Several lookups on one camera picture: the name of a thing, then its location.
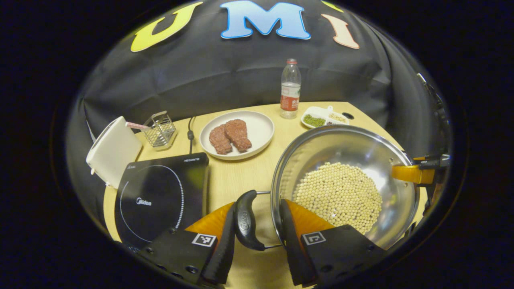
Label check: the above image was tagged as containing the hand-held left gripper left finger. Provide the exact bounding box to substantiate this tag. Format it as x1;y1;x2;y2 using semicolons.
139;202;237;286

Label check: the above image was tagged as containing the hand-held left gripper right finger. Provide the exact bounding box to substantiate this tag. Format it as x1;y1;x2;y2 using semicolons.
279;199;388;287

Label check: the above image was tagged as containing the pile of soybeans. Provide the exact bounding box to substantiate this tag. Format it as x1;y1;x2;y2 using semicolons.
292;162;383;235

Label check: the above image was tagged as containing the stainless steel pot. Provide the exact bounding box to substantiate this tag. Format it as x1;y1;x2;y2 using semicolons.
234;124;420;251

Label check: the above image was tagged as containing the black induction cooktop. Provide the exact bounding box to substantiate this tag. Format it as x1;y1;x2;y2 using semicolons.
114;153;210;251

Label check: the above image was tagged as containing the red meat steak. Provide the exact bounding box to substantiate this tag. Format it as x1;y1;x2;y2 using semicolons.
224;119;253;153
209;124;233;155

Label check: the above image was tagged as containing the pile of green beans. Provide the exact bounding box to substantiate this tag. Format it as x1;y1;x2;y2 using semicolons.
304;114;326;128

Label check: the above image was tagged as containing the white divided dish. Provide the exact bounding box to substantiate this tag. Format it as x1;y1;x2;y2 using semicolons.
301;106;350;130

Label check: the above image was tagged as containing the round white plate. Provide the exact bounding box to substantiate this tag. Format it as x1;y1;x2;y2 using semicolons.
200;111;275;161

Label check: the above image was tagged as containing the clear plastic water bottle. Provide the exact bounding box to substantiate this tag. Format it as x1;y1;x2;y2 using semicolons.
280;59;302;119

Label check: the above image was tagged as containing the white toaster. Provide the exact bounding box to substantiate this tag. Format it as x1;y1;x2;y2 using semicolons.
86;116;143;189

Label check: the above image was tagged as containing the black power cable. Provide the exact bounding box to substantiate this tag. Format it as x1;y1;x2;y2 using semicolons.
187;116;196;155

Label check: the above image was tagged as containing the metal wire basket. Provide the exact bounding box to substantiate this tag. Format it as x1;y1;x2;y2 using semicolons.
143;111;177;151

